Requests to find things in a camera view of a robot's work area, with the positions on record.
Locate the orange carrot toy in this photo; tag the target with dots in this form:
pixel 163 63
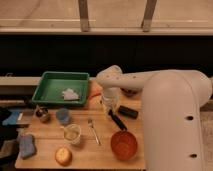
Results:
pixel 94 95

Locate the left metal window post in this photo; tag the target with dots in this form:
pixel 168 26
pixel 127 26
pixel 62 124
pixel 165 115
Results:
pixel 84 17

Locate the green plastic tray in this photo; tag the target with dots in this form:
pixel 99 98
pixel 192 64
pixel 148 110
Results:
pixel 52 84

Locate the blue cloth at left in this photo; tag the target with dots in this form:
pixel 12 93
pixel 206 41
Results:
pixel 14 118

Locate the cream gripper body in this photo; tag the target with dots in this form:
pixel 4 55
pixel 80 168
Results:
pixel 109 104

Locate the black rectangular block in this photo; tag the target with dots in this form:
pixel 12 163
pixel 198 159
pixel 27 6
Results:
pixel 128 112

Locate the round bread roll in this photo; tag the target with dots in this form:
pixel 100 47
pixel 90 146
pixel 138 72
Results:
pixel 63 156

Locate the orange plastic bowl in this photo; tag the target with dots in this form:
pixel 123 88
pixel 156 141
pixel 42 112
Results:
pixel 123 145

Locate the white crumpled cloth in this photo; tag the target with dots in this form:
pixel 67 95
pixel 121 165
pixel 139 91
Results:
pixel 70 94

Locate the small metal pot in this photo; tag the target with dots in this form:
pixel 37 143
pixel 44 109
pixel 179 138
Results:
pixel 42 114

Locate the blue sponge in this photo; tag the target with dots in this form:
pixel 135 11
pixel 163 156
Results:
pixel 27 146

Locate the clear measuring cup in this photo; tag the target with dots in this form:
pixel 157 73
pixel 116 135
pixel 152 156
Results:
pixel 72 134

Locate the dark purple bowl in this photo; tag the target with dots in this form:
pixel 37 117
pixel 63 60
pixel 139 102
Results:
pixel 129 93

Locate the right metal window post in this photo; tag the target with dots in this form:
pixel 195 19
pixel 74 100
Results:
pixel 148 15

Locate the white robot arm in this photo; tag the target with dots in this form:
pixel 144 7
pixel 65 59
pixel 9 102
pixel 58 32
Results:
pixel 171 102

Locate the metal fork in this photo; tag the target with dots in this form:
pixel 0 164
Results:
pixel 90 123

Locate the metal window post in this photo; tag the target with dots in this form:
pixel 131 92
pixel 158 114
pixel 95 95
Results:
pixel 148 15
pixel 84 17

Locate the blue plastic cup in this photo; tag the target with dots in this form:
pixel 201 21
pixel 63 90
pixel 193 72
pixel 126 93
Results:
pixel 63 116

